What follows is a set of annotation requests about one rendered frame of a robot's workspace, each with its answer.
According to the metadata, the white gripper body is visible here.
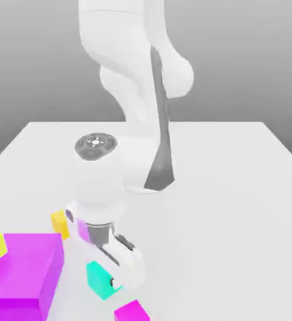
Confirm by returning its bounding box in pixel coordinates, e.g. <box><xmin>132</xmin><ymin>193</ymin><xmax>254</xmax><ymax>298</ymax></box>
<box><xmin>91</xmin><ymin>233</ymin><xmax>146</xmax><ymax>293</ymax></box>

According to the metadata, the small teal cube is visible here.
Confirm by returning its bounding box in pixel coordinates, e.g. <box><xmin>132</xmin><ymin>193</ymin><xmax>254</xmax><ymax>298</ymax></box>
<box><xmin>86</xmin><ymin>260</ymin><xmax>123</xmax><ymax>301</ymax></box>

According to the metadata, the small magenta cube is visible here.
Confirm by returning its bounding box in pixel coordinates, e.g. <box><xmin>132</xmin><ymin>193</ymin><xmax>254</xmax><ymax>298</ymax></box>
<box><xmin>113</xmin><ymin>299</ymin><xmax>151</xmax><ymax>321</ymax></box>

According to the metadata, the small orange cube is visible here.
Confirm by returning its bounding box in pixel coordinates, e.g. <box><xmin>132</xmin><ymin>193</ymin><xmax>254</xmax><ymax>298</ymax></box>
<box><xmin>51</xmin><ymin>209</ymin><xmax>71</xmax><ymax>241</ymax></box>

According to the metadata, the large magenta box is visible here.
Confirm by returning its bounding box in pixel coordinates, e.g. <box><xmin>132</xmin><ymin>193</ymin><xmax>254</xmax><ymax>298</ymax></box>
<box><xmin>0</xmin><ymin>233</ymin><xmax>66</xmax><ymax>321</ymax></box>

